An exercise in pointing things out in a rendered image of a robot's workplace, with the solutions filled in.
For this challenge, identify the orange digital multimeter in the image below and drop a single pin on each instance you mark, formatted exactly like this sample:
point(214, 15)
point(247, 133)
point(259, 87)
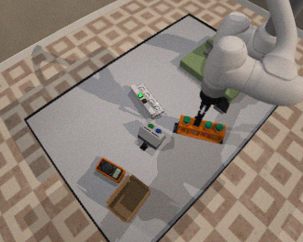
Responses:
point(111, 170)

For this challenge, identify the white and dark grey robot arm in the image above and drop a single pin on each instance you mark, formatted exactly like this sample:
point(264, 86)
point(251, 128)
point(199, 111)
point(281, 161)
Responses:
point(270, 78)

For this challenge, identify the brown cardboard box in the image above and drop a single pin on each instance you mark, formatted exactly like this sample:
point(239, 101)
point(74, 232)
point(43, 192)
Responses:
point(123, 201)

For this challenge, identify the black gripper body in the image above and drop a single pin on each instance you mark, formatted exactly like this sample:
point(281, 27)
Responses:
point(207, 100)

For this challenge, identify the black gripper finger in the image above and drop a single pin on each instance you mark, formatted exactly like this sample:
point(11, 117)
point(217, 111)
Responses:
point(200, 114)

